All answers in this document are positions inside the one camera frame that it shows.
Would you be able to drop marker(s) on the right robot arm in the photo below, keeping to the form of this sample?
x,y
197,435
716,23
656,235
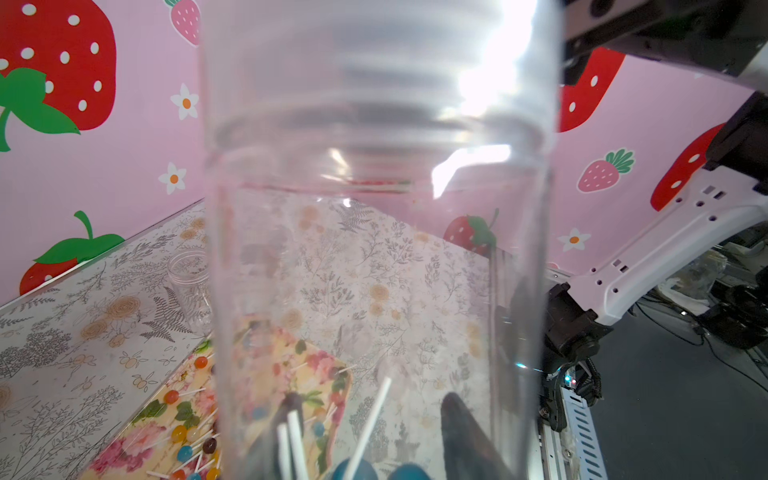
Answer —
x,y
722,190

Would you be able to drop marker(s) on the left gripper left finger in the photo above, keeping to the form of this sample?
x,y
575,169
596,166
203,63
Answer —
x,y
262,460

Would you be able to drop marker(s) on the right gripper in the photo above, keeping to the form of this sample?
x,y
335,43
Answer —
x,y
726,39

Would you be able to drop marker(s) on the candies on tray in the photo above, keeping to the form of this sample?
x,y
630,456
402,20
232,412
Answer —
x,y
187,414

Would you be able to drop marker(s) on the clear jar blue candies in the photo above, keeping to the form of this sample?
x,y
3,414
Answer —
x,y
378,186

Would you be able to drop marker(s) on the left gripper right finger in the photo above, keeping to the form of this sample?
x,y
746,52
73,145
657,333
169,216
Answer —
x,y
468,453

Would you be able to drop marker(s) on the clear jar orange candies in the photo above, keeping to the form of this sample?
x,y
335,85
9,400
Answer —
x,y
189,275

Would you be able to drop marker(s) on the floral rectangular tray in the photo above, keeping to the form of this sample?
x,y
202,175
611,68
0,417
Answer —
x,y
321,379

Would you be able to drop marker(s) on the aluminium front rail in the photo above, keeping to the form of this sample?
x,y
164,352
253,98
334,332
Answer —
x,y
574,452

